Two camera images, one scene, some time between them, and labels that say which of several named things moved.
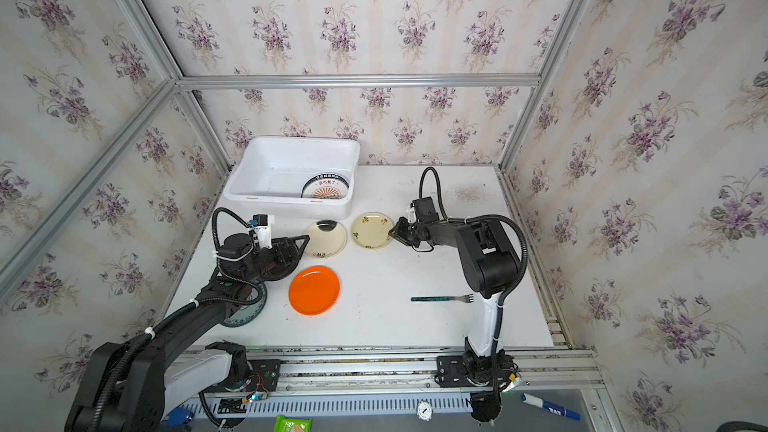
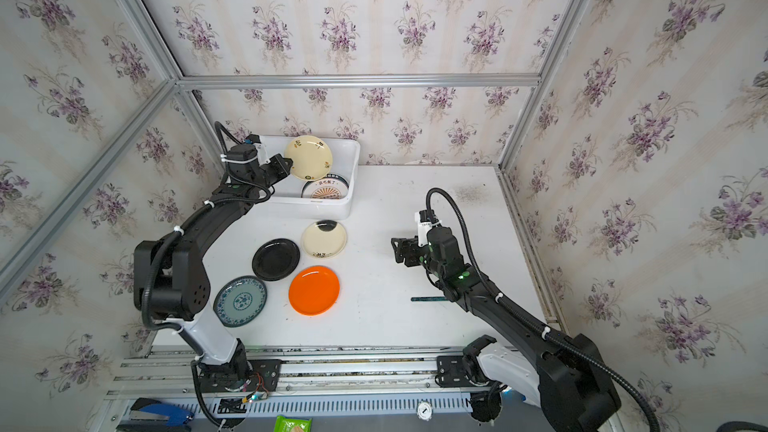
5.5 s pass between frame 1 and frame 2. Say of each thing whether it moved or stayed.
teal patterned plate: stayed
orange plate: stayed
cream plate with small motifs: moved
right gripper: moved
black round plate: stayed
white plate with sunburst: stayed
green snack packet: stayed
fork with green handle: stayed
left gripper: moved
